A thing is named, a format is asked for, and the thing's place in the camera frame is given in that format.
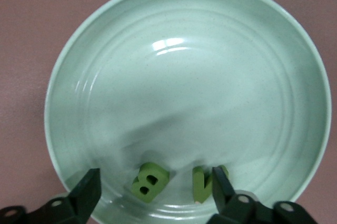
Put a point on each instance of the green letter B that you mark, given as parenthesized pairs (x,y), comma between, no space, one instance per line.
(162,177)

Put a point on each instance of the light green plate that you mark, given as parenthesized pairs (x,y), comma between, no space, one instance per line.
(184,76)

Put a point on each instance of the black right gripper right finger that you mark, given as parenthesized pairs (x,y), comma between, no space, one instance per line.
(226,203)

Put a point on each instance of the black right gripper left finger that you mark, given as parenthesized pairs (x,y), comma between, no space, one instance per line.
(79,203)

